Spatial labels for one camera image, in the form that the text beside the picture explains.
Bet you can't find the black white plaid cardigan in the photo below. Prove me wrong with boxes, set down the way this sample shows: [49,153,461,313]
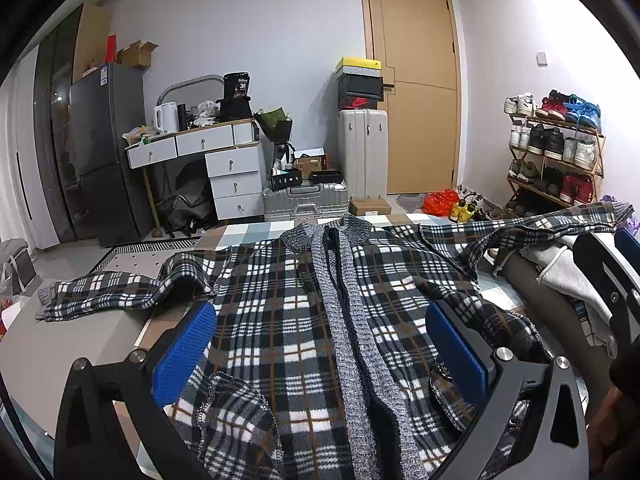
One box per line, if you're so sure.
[38,202,631,479]

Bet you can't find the grey white clothes pile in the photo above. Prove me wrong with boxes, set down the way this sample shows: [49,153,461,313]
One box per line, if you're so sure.
[520,235,618,361]

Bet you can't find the white patterned floor mat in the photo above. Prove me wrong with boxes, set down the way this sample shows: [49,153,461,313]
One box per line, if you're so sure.
[89,237,200,278]

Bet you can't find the wooden shoe rack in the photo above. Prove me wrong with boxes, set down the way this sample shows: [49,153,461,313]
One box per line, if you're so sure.
[506,114,606,217]

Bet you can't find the black bag under desk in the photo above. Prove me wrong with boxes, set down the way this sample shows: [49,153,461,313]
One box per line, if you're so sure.
[157,178,217,237]

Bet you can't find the yellow shoes on floor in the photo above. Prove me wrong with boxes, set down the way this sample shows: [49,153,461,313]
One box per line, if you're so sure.
[449,200,477,223]

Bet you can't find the orange plastic bag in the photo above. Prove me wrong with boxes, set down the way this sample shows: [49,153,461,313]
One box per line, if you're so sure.
[421,190,460,217]

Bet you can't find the plaid bed sheet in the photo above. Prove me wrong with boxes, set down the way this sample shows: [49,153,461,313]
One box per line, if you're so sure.
[134,211,532,351]

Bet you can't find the white drawer desk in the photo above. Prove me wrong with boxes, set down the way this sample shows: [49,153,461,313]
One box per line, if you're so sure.
[126,119,267,220]

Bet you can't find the silver flat suitcase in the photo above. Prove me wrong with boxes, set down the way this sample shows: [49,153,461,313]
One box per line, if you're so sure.
[262,182,349,221]

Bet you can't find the white electric kettle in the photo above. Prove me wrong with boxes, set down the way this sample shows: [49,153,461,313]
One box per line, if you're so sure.
[154,102,179,134]

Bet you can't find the brown cardboard box on floor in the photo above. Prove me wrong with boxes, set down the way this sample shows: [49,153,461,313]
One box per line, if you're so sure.
[349,197,392,217]

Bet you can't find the black refrigerator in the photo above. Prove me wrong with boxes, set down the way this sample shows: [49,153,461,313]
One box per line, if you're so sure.
[70,63,153,247]

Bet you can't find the white upright suitcase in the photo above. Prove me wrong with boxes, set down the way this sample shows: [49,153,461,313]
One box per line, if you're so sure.
[337,110,388,198]

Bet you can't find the stacked shoe boxes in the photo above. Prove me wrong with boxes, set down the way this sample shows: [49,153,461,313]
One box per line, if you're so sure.
[335,56,384,110]

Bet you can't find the cardboard box on refrigerator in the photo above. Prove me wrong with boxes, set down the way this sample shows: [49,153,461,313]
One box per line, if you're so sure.
[117,40,157,70]

